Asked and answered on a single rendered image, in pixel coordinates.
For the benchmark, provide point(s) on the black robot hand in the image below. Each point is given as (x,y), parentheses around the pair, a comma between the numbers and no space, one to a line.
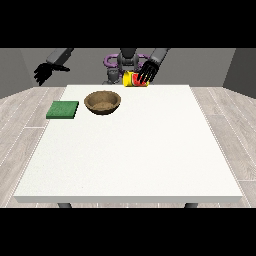
(45,72)
(148,71)

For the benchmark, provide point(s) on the yellow cup with melon print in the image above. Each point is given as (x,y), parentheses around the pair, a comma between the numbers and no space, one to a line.
(130,80)

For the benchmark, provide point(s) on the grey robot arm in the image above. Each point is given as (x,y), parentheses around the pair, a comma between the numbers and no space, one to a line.
(159,54)
(59,55)

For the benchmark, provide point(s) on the green square pad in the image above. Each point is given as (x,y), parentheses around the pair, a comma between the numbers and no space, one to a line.
(62,109)

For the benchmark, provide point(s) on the brown wooden bowl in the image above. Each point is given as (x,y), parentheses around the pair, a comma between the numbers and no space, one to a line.
(102,102)

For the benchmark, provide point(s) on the grey robot trunk purple rings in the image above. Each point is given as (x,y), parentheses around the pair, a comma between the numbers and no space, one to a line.
(126,61)

